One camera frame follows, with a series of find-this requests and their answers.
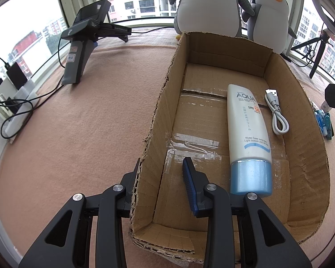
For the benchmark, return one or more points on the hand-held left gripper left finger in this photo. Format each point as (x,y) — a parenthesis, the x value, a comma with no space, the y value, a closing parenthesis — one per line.
(120,198)

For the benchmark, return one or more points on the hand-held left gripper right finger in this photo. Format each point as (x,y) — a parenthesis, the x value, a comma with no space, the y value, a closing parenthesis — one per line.
(190,184)

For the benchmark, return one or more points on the translucent blue clip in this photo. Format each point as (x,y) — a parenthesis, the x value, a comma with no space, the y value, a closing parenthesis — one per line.
(327,125)

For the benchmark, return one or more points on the cardboard box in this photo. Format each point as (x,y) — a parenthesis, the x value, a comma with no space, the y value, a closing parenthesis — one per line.
(201,122)

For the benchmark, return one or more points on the black tripod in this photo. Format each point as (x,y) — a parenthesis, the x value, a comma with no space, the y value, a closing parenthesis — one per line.
(318,55)

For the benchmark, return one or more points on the black inline remote control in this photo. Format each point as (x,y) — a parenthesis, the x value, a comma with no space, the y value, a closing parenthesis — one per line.
(286,57)

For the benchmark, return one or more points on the pink felt table cover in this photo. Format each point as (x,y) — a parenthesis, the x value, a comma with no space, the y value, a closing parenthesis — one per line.
(86,131)

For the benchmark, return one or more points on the white sunscreen tube blue cap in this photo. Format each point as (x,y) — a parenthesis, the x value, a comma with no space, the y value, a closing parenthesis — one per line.
(248,134)

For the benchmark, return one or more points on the small grey penguin plush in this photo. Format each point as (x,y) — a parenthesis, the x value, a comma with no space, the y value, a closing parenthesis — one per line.
(268,25)

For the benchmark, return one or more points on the white power strip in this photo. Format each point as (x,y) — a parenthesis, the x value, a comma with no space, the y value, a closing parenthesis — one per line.
(22,109)

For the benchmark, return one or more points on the idle dark grey hand-held device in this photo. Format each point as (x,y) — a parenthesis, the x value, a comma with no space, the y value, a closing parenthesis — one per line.
(72,61)

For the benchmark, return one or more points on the large grey penguin plush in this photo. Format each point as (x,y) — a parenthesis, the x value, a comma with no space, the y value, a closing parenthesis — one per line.
(206,5)

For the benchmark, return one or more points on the white plug-in charger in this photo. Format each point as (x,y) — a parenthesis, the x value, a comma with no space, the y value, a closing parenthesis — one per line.
(4,89)

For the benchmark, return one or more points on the black power bank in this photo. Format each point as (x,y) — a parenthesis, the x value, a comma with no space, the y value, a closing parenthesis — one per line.
(16,75)

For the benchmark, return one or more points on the white usb wall charger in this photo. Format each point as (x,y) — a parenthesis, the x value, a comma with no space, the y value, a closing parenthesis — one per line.
(325,106)

